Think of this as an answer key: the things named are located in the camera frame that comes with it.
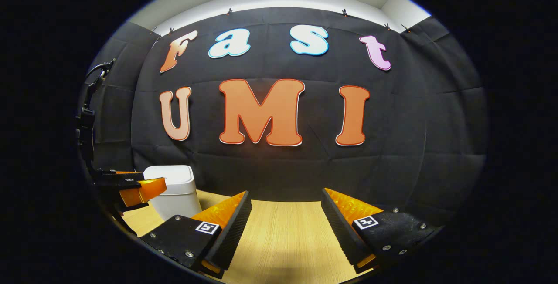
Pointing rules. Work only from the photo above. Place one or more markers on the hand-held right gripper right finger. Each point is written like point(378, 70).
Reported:
point(342, 236)

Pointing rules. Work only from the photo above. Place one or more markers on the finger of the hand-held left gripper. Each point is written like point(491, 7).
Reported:
point(146, 190)
point(117, 174)

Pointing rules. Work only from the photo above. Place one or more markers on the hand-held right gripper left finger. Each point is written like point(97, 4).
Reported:
point(231, 236)

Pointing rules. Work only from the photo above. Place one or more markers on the white desktop garbage bin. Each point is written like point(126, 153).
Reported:
point(174, 188)

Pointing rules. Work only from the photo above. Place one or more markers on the wooden desktop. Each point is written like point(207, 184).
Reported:
point(283, 231)

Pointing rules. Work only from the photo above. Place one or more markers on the black backdrop cloth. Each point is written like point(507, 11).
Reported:
point(414, 144)

